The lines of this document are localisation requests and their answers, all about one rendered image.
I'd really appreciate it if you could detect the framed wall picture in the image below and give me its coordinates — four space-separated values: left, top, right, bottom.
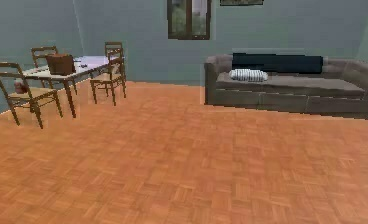
219 0 265 7

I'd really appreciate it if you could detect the brown wooden chair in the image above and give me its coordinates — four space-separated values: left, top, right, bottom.
104 41 126 81
89 48 127 107
0 61 64 130
30 45 78 96

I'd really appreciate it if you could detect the grey sofa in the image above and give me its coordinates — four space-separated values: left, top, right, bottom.
203 53 368 120

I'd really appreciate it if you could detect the white striped pillow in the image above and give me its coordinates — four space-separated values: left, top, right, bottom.
228 68 269 83

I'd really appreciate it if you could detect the dark blue blanket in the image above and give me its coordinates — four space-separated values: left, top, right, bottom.
231 52 324 75

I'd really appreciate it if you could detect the brown carton box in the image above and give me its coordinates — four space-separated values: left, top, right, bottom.
45 53 77 76

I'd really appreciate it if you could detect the small dark red object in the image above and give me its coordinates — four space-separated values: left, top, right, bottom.
13 78 30 95

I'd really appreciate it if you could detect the dark framed window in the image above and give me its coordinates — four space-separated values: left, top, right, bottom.
166 0 213 41

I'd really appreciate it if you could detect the white dining table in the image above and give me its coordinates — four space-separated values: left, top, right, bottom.
22 55 126 119

